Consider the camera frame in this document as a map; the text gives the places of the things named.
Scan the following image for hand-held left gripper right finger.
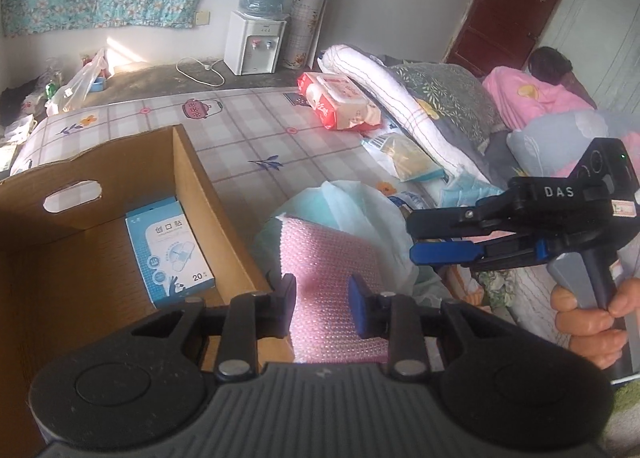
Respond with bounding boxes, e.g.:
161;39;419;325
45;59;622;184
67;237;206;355
347;274;506;383

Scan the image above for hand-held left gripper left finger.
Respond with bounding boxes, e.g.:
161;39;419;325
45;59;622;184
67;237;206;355
131;274;298;383

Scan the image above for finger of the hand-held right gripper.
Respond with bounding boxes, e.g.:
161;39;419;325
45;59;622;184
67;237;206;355
406;207;506;241
409;239;551;271

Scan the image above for pink textured sponge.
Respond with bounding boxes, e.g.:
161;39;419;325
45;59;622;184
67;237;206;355
277;218;401;364

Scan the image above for beige packet with teal edge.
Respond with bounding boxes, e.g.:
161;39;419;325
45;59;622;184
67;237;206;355
377;132;446;181

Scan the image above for white green plastic bag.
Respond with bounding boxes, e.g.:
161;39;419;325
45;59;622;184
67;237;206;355
252;179;451;309

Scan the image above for cardboard box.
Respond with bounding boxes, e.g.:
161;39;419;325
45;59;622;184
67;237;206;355
0;124;296;458

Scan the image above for person's right hand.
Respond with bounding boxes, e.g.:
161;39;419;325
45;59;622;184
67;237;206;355
550;278;640;371

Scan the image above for light blue folded cloth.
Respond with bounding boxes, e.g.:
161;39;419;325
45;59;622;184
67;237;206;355
440;172;506;211

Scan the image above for green floral cloth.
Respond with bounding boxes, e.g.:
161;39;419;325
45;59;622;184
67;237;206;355
477;270;518;311

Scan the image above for light blue floral quilt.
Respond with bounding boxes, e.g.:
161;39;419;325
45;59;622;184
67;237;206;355
506;108;640;179

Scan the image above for grey blanket with yellow prints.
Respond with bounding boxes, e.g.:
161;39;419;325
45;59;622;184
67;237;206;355
400;98;526;174

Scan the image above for pink blanket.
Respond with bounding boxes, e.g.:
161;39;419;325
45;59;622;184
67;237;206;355
482;65;598;131

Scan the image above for blue plaster box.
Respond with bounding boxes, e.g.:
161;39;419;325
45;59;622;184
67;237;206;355
125;195;217;310

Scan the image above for grey leaf print pillow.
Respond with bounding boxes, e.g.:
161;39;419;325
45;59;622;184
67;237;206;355
387;63;506;154

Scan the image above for red tissue pack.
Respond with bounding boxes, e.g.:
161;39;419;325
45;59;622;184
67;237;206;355
297;72;383;131

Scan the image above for white towel blanket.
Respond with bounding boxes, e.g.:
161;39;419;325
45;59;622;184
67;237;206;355
317;44;496;179

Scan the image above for checked printed bed sheet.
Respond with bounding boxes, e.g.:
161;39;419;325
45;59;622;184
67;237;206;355
10;85;451;219

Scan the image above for white panel door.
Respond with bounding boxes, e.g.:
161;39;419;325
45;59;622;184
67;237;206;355
535;0;640;109

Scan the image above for dark red door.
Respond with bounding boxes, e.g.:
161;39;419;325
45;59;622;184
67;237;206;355
442;0;578;81

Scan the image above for floral rolled mat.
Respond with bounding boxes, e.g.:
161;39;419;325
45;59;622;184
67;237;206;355
282;0;341;70

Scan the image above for white water dispenser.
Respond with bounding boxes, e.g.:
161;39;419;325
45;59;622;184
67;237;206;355
223;10;288;76

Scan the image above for white plastic floor bag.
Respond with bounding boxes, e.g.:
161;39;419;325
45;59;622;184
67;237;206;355
47;48;110;114

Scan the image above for dark cloth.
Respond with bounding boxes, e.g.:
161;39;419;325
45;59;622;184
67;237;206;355
0;80;38;126

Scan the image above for white power cable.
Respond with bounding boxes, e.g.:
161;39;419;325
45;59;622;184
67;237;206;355
175;56;226;87

